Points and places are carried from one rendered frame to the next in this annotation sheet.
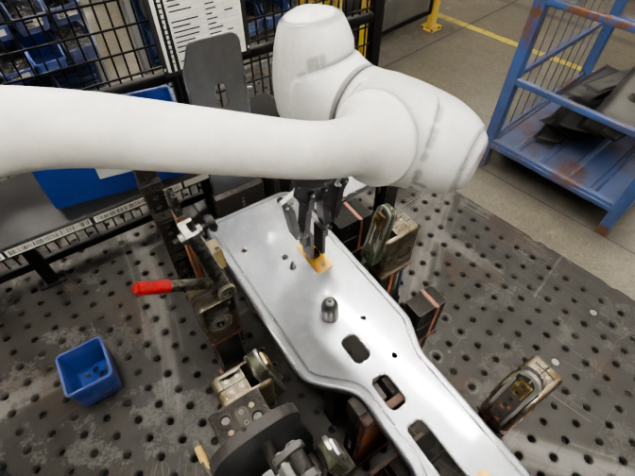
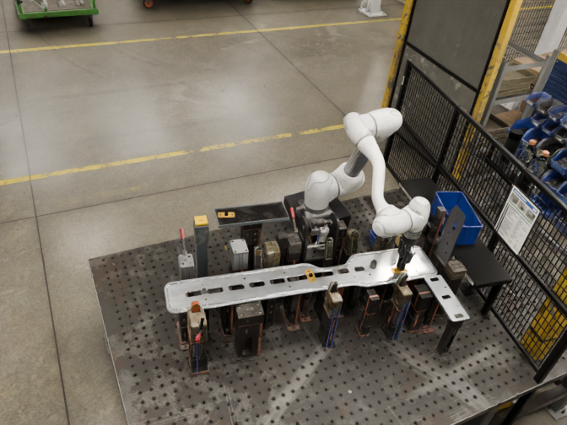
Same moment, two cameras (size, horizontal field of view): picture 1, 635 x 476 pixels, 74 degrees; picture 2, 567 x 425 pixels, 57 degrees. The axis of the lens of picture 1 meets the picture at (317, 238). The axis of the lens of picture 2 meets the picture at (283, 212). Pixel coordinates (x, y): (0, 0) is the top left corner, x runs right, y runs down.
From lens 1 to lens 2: 239 cm
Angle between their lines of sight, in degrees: 69
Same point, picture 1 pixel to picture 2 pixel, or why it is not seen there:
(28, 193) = not seen: hidden behind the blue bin
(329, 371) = (353, 260)
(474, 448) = (321, 282)
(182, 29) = (506, 223)
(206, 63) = (456, 213)
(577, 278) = not seen: outside the picture
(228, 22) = (518, 239)
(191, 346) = not seen: hidden behind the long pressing
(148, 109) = (378, 170)
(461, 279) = (405, 377)
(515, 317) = (376, 389)
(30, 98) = (378, 158)
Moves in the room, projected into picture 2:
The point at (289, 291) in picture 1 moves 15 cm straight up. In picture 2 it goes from (384, 260) to (391, 239)
